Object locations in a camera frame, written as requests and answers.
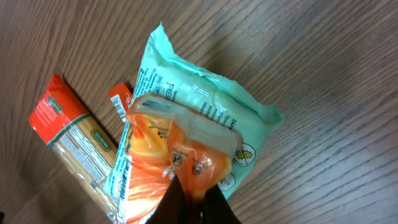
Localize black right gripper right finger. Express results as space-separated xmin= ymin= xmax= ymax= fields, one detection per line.
xmin=202 ymin=185 xmax=241 ymax=224

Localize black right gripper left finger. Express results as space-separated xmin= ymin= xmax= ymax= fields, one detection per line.
xmin=146 ymin=176 xmax=202 ymax=224

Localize red sachet stick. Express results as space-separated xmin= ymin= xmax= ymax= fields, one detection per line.
xmin=109 ymin=82 xmax=132 ymax=122

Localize mint green wipes pack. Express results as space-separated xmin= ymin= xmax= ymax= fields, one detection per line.
xmin=102 ymin=22 xmax=284 ymax=200

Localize orange snack packet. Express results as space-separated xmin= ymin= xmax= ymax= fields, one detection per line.
xmin=117 ymin=93 xmax=242 ymax=223

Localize spaghetti pack orange ends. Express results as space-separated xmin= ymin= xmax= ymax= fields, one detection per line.
xmin=28 ymin=74 xmax=118 ymax=223

